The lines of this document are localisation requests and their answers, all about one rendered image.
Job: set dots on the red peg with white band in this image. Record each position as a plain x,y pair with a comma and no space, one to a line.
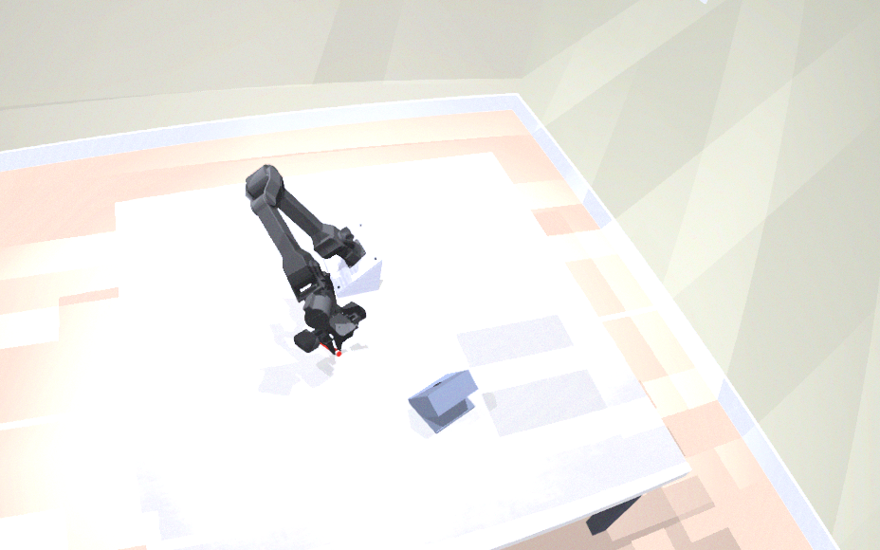
338,353

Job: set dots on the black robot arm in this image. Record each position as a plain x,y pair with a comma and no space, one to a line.
266,191

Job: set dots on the light blue square panel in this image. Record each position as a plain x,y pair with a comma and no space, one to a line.
445,400

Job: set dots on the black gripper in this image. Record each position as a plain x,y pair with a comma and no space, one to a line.
310,341

